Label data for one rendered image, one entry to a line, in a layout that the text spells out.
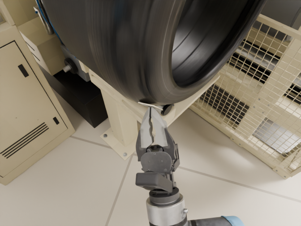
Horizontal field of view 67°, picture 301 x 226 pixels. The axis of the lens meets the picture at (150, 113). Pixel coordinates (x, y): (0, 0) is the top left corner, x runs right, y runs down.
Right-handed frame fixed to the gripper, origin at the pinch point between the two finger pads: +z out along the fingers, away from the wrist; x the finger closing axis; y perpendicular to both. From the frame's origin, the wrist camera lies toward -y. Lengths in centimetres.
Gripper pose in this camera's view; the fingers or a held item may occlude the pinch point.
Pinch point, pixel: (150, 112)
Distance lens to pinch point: 50.7
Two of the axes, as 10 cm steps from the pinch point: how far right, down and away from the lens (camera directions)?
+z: -1.3, -9.9, -0.4
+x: 9.4, -1.1, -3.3
